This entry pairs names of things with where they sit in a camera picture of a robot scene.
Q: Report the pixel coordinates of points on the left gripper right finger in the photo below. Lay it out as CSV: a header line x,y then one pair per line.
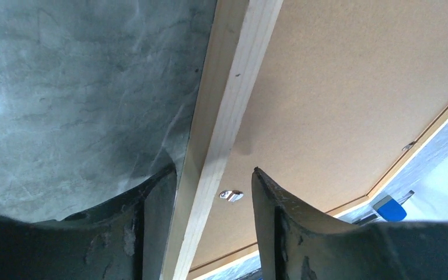
x,y
297,241

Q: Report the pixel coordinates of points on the brown backing board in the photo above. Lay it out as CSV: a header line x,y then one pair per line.
x,y
343,87

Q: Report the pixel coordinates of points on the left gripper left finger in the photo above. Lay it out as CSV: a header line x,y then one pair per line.
x,y
124,237

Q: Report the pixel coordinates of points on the light wooden picture frame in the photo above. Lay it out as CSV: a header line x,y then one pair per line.
x,y
239,39

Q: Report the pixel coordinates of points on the small blue clip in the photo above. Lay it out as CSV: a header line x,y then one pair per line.
x,y
390,210

